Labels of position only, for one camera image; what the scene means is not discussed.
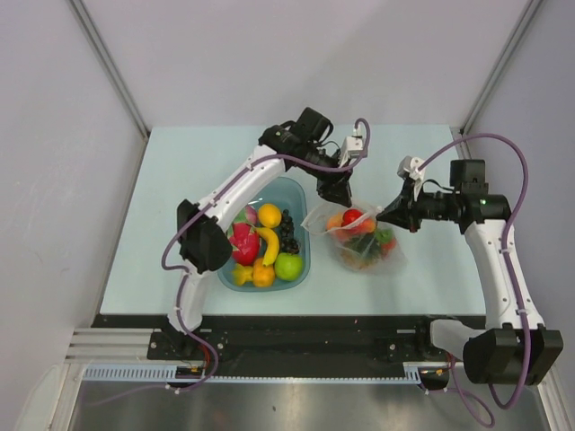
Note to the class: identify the small toy pineapple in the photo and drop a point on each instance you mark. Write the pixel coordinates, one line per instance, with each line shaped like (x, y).
(360, 252)

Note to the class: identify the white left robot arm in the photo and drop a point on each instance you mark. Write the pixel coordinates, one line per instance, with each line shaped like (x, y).
(201, 247)

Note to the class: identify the green toy apple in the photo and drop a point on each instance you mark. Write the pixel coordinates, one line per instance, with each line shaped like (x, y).
(288, 267)

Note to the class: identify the yellow toy star fruit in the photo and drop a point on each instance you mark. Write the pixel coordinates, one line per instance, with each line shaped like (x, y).
(242, 274)

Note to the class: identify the white slotted cable duct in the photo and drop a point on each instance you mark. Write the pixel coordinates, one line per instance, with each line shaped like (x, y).
(185, 374)

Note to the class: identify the teal plastic fruit tub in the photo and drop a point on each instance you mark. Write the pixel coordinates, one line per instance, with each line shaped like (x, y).
(285, 194)

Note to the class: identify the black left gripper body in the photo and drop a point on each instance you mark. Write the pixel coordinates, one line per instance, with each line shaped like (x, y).
(316, 156)

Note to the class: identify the red toy wax apple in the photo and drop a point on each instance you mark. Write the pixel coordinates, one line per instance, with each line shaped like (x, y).
(350, 216)

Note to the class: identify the aluminium frame rail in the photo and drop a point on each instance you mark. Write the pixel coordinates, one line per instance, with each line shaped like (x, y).
(108, 346)

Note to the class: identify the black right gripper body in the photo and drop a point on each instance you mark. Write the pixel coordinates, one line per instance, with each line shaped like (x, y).
(431, 206)

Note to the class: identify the pink toy dragon fruit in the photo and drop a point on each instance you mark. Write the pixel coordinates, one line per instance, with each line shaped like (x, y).
(245, 243)

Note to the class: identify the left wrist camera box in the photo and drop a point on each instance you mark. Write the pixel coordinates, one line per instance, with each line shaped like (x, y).
(352, 148)

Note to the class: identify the clear polka dot zip bag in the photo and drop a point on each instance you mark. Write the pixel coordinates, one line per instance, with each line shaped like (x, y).
(315, 224)

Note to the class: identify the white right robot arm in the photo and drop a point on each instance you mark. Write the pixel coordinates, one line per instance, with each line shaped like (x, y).
(515, 346)

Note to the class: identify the dark toy grape bunch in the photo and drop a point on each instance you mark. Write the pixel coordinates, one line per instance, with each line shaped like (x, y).
(286, 231)

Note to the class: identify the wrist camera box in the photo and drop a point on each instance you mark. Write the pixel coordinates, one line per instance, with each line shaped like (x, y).
(410, 167)
(352, 148)

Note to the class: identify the toy peach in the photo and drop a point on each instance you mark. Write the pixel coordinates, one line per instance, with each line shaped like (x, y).
(334, 223)

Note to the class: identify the yellow toy lemon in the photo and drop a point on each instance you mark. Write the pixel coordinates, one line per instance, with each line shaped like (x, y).
(269, 216)

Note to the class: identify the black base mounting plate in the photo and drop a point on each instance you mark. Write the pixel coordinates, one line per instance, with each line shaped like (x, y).
(366, 345)

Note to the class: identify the orange toy tangerine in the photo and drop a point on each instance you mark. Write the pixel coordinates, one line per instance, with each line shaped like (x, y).
(262, 276)

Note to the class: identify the yellow toy banana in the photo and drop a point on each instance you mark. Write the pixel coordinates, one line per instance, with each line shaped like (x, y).
(272, 245)

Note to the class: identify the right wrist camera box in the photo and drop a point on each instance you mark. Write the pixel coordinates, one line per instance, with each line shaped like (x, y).
(410, 167)

